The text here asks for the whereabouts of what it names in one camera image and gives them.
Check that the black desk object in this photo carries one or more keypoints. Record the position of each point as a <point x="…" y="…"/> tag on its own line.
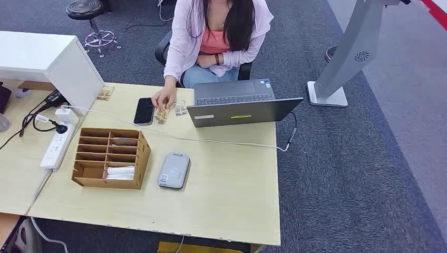
<point x="4" y="97"/>

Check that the grey desk object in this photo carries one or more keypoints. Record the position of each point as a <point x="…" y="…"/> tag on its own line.
<point x="3" y="123"/>

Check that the black smartphone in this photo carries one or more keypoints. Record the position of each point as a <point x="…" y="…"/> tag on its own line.
<point x="144" y="111"/>

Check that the clear plastic card sleeve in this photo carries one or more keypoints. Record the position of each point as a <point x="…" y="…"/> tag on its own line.
<point x="181" y="109"/>

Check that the white computer mouse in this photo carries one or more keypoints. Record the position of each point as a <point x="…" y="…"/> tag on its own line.
<point x="23" y="93"/>

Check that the yellow object under desk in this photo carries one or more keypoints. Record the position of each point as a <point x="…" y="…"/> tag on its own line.
<point x="195" y="248"/>

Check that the black round stool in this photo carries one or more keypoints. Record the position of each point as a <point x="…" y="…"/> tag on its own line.
<point x="85" y="8"/>

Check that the yellow brown hotel card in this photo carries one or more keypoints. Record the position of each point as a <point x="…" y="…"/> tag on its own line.
<point x="161" y="117"/>

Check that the person's right hand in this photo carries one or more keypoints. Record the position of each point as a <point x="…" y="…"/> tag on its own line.
<point x="166" y="97"/>

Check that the white card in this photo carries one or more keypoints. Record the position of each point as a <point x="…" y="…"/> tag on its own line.
<point x="119" y="177"/>
<point x="120" y="170"/>

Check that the white cabinet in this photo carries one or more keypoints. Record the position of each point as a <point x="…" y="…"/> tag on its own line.
<point x="73" y="80"/>

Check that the person's left hand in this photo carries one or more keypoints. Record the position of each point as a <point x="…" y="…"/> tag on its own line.
<point x="207" y="61"/>

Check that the grey kiosk stand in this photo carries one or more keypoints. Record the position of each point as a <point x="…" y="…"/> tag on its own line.
<point x="352" y="45"/>

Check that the brown wooden board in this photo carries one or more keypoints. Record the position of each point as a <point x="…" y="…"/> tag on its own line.
<point x="35" y="86"/>

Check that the yellow brown patterned card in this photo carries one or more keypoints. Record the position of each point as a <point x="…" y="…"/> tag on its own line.
<point x="105" y="93"/>

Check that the person's left forearm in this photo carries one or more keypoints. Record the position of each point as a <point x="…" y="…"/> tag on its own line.
<point x="244" y="52"/>

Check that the person's right forearm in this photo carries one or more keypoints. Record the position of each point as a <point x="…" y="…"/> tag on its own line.
<point x="173" y="68"/>

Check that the person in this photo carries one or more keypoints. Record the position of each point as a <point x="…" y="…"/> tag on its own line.
<point x="181" y="42"/>

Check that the white power strip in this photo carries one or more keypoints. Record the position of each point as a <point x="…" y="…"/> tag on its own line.
<point x="56" y="148"/>

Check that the grey laptop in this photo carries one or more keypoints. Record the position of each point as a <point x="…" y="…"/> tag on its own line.
<point x="241" y="113"/>

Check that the brown wooden slot organizer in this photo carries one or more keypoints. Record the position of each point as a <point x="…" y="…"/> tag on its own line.
<point x="141" y="157"/>

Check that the grey card reader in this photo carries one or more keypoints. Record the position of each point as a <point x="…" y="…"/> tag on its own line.
<point x="173" y="171"/>

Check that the round black base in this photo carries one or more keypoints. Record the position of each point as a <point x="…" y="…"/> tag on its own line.
<point x="329" y="54"/>

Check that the black power brick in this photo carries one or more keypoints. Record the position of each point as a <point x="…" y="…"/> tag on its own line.
<point x="55" y="98"/>

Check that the white charger block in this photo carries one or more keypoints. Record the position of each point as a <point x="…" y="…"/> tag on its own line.
<point x="66" y="116"/>

